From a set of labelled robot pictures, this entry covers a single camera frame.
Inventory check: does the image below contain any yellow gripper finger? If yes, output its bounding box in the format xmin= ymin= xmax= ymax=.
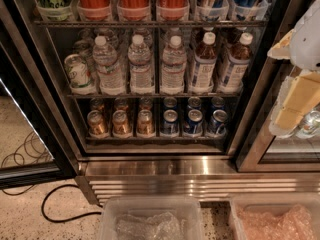
xmin=269 ymin=70 xmax=320 ymax=136
xmin=267 ymin=29 xmax=294 ymax=60

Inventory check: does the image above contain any blue label tea bottle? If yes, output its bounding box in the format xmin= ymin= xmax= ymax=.
xmin=216 ymin=32 xmax=253 ymax=94
xmin=188 ymin=32 xmax=217 ymax=93

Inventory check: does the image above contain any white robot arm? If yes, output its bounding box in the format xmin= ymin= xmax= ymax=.
xmin=267 ymin=0 xmax=320 ymax=136

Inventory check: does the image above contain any right clear water bottle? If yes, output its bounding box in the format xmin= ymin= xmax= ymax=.
xmin=160 ymin=36 xmax=187 ymax=95

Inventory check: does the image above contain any clear water bottle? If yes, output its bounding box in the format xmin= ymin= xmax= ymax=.
xmin=128 ymin=34 xmax=154 ymax=94
xmin=93 ymin=36 xmax=125 ymax=95
xmin=160 ymin=36 xmax=187 ymax=95

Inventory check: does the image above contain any stainless steel fridge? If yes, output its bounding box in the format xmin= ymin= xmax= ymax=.
xmin=0 ymin=0 xmax=320 ymax=204

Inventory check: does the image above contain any middle clear water bottle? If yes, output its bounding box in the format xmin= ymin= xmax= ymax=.
xmin=128 ymin=34 xmax=154 ymax=94

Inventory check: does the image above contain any left clear water bottle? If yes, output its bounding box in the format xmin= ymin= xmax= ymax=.
xmin=93 ymin=36 xmax=125 ymax=95

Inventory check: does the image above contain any green top shelf can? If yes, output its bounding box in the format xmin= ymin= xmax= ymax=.
xmin=36 ymin=0 xmax=76 ymax=21

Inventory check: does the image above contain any open fridge glass door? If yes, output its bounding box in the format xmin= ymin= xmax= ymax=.
xmin=0 ymin=23 xmax=76 ymax=190

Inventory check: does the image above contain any left blue top can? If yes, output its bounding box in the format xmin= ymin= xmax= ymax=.
xmin=195 ymin=0 xmax=229 ymax=22

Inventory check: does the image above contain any right blue can front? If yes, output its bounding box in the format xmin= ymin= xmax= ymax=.
xmin=206 ymin=109 xmax=228 ymax=138

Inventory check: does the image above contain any middle blue can front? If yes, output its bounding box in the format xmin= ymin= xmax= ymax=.
xmin=183 ymin=109 xmax=203 ymax=136

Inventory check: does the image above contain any right red cola can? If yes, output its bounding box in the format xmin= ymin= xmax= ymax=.
xmin=157 ymin=0 xmax=187 ymax=21

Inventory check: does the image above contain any clear bin pink wrap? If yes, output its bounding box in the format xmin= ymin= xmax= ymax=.
xmin=229 ymin=193 xmax=320 ymax=240

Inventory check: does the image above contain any left blue can front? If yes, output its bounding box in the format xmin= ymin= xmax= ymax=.
xmin=160 ymin=110 xmax=179 ymax=137

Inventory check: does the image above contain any middle red cola can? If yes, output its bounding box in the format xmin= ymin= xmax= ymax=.
xmin=119 ymin=0 xmax=149 ymax=21

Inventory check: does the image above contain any right gold can front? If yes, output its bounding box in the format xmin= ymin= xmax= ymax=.
xmin=137 ymin=110 xmax=155 ymax=138

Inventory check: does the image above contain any gold can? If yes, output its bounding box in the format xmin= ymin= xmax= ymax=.
xmin=137 ymin=110 xmax=155 ymax=138
xmin=87 ymin=110 xmax=109 ymax=139
xmin=112 ymin=110 xmax=132 ymax=138

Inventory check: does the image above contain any middle gold can front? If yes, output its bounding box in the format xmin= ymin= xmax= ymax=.
xmin=112 ymin=110 xmax=132 ymax=138

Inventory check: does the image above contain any left gold can front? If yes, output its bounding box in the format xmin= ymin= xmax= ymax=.
xmin=87 ymin=110 xmax=109 ymax=139

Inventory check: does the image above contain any green white can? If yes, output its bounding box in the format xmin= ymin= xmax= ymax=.
xmin=64 ymin=54 xmax=96 ymax=95

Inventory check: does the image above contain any clear bin with bubble wrap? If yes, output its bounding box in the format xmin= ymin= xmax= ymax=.
xmin=97 ymin=196 xmax=204 ymax=240

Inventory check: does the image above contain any middle wire shelf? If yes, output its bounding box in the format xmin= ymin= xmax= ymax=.
xmin=67 ymin=93 xmax=241 ymax=99

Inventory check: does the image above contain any wire shelf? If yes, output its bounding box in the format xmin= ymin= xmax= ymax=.
xmin=34 ymin=20 xmax=267 ymax=28
xmin=67 ymin=93 xmax=241 ymax=99

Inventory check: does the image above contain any top wire shelf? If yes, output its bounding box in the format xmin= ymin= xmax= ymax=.
xmin=34 ymin=20 xmax=267 ymax=28

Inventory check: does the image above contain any black power cable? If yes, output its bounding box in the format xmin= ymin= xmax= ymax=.
xmin=40 ymin=184 xmax=104 ymax=224

